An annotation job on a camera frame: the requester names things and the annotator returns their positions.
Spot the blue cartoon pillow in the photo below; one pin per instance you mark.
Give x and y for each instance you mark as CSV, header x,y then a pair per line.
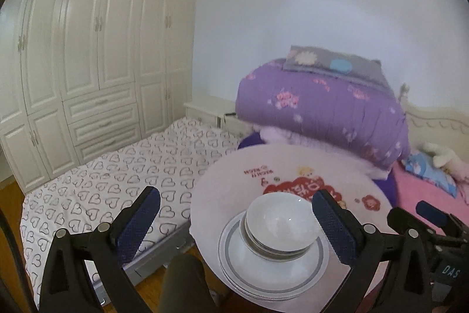
x,y
425,170

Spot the grey floral pillow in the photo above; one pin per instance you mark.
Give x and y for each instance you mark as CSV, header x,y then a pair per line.
x,y
311,58

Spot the cream nightstand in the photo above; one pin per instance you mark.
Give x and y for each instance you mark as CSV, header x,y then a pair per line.
x,y
205,107

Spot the white plate grey rim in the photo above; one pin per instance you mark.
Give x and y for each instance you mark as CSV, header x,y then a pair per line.
x,y
240,288
232,254
256,297

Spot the round pink printed table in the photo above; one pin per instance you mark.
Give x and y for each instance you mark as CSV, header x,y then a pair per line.
x,y
227,181

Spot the pink bed blanket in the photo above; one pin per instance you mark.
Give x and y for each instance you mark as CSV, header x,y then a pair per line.
x,y
414,195

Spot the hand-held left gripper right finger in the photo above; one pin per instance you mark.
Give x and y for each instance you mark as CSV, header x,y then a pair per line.
x,y
331,225

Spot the grey metal bed frame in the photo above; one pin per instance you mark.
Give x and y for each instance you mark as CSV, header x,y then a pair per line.
x,y
154,258

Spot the purple floral quilt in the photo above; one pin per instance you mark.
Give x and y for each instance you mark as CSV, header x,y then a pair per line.
x,y
322,107

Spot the pale pink folded blanket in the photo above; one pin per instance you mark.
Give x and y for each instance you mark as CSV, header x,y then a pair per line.
x,y
278,135

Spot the person's leg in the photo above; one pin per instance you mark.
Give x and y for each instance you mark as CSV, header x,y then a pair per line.
x,y
183,287

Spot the cream panelled wardrobe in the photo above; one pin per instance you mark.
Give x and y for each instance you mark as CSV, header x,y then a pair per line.
x,y
91,41

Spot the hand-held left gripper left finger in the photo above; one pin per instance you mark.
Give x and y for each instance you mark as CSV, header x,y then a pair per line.
x,y
139,225

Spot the cream carved headboard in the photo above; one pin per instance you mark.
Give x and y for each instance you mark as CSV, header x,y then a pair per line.
x,y
432,122

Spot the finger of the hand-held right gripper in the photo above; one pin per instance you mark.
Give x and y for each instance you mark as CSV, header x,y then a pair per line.
x,y
432,212
399,219

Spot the white plush toy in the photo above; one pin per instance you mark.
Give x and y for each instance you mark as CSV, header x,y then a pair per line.
x,y
443,157

